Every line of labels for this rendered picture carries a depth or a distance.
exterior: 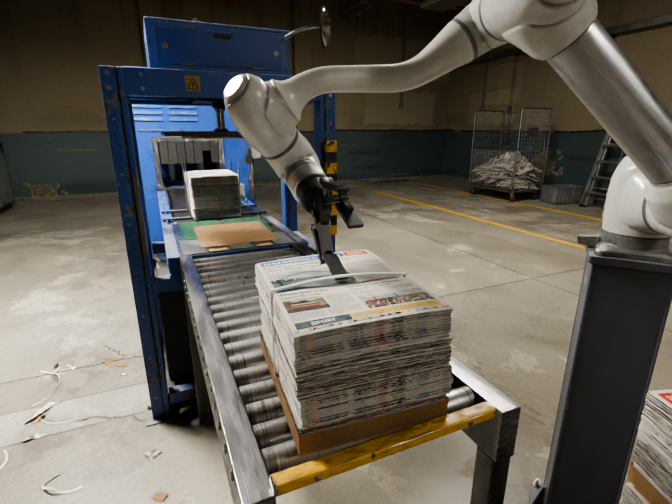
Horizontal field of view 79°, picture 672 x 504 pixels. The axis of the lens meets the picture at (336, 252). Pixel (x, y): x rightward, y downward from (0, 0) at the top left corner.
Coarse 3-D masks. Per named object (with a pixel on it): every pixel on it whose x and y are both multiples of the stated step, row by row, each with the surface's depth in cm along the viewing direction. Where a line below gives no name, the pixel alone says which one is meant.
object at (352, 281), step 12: (360, 276) 85; (372, 276) 85; (384, 276) 86; (396, 276) 86; (288, 288) 79; (300, 288) 78; (312, 288) 78; (324, 288) 78; (336, 288) 78; (276, 336) 77; (276, 348) 82; (276, 360) 83; (276, 372) 84
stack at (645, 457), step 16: (656, 400) 79; (656, 416) 79; (640, 432) 83; (656, 432) 79; (640, 448) 84; (656, 448) 79; (640, 464) 83; (656, 464) 80; (656, 480) 80; (624, 496) 88; (640, 496) 84
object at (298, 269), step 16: (304, 256) 97; (352, 256) 97; (368, 256) 96; (256, 272) 92; (272, 272) 87; (288, 272) 87; (304, 272) 87; (320, 272) 87; (352, 272) 87; (272, 352) 86
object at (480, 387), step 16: (464, 368) 93; (464, 384) 87; (480, 384) 87; (480, 400) 83; (496, 400) 82; (512, 400) 82; (496, 416) 80; (512, 416) 80; (464, 432) 89; (480, 432) 85; (496, 432) 80; (512, 432) 81; (496, 448) 81; (512, 448) 83
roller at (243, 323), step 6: (246, 318) 117; (252, 318) 117; (258, 318) 118; (216, 324) 114; (222, 324) 114; (228, 324) 114; (234, 324) 115; (240, 324) 115; (246, 324) 116; (252, 324) 116; (258, 324) 117; (222, 330) 113; (228, 330) 113; (234, 330) 114
